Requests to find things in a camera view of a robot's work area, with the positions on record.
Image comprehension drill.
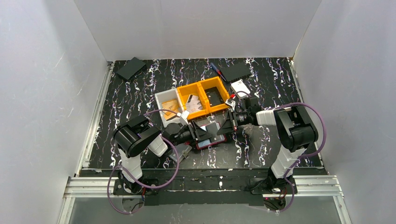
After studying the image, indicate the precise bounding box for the white small box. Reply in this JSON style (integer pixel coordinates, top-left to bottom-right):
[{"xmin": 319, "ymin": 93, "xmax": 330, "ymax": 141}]
[{"xmin": 231, "ymin": 79, "xmax": 250, "ymax": 99}]

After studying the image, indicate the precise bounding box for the blue red pen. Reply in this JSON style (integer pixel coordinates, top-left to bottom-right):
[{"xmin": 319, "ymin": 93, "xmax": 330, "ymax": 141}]
[{"xmin": 210, "ymin": 63, "xmax": 222, "ymax": 77}]

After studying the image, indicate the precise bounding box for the yellow bin with black card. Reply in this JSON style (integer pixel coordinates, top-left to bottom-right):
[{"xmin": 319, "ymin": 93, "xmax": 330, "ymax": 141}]
[{"xmin": 198, "ymin": 77, "xmax": 230, "ymax": 113}]

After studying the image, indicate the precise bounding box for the gold VIP card top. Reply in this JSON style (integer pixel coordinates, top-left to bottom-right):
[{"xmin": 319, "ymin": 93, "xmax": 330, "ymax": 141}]
[{"xmin": 162, "ymin": 99, "xmax": 180, "ymax": 111}]

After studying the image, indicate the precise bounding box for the red card holder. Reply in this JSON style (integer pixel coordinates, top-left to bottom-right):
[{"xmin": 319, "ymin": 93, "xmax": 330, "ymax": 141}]
[{"xmin": 196, "ymin": 122, "xmax": 227, "ymax": 150}]

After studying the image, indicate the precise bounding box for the white VIP card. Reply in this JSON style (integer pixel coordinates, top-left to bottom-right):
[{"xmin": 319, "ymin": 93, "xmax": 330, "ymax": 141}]
[{"xmin": 185, "ymin": 94, "xmax": 203, "ymax": 113}]

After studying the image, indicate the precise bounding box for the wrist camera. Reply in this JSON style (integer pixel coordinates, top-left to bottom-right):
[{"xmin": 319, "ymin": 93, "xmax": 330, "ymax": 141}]
[
  {"xmin": 225, "ymin": 95, "xmax": 241, "ymax": 112},
  {"xmin": 177, "ymin": 111, "xmax": 190, "ymax": 125}
]

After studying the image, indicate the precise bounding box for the yellow bin with white cards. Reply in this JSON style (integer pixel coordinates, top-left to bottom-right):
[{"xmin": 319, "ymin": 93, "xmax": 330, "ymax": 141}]
[{"xmin": 177, "ymin": 82, "xmax": 209, "ymax": 120}]

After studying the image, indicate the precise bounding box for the black flat box left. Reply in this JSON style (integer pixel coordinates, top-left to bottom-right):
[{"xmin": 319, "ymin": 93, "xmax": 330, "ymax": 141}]
[{"xmin": 115, "ymin": 57, "xmax": 147, "ymax": 81}]

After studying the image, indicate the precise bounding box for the grey card holder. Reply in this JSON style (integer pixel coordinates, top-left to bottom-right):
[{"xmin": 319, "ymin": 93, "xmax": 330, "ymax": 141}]
[{"xmin": 169, "ymin": 144, "xmax": 192, "ymax": 162}]

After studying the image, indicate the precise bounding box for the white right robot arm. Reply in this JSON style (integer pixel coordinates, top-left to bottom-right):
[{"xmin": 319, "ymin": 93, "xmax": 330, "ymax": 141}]
[{"xmin": 217, "ymin": 97, "xmax": 318, "ymax": 181}]

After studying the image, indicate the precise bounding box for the gold card from red holder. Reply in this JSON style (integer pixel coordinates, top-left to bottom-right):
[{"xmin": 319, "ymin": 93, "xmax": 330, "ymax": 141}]
[{"xmin": 163, "ymin": 108, "xmax": 180, "ymax": 121}]

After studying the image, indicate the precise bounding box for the black flat box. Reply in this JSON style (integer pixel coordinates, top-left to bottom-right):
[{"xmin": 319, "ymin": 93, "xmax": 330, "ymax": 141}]
[
  {"xmin": 115, "ymin": 57, "xmax": 147, "ymax": 81},
  {"xmin": 220, "ymin": 63, "xmax": 251, "ymax": 83}
]

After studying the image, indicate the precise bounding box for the black flat box right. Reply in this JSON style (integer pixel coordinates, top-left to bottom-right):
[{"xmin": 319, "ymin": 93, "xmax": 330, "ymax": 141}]
[{"xmin": 220, "ymin": 63, "xmax": 251, "ymax": 83}]

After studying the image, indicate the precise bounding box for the white plastic bin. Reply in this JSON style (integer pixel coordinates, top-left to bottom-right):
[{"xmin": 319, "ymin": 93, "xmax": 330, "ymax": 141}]
[{"xmin": 155, "ymin": 88, "xmax": 188, "ymax": 127}]

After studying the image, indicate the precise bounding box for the black card in bin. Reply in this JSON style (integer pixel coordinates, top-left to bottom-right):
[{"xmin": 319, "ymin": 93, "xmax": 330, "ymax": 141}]
[{"xmin": 205, "ymin": 87, "xmax": 224, "ymax": 107}]

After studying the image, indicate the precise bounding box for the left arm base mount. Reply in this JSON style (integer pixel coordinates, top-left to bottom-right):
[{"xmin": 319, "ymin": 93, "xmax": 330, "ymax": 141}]
[{"xmin": 112, "ymin": 179, "xmax": 158, "ymax": 196}]

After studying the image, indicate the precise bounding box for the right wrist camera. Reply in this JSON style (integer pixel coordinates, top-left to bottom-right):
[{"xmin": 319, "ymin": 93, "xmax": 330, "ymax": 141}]
[{"xmin": 225, "ymin": 95, "xmax": 241, "ymax": 112}]

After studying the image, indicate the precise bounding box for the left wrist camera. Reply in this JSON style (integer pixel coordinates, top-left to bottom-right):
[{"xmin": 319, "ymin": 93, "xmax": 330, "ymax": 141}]
[{"xmin": 177, "ymin": 111, "xmax": 190, "ymax": 125}]

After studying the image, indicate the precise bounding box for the black card from red holder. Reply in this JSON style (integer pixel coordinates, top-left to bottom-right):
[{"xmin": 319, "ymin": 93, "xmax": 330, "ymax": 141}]
[{"xmin": 200, "ymin": 122, "xmax": 219, "ymax": 139}]

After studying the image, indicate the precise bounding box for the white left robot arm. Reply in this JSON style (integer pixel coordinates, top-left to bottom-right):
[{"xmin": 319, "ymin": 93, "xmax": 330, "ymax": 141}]
[{"xmin": 113, "ymin": 115, "xmax": 213, "ymax": 184}]

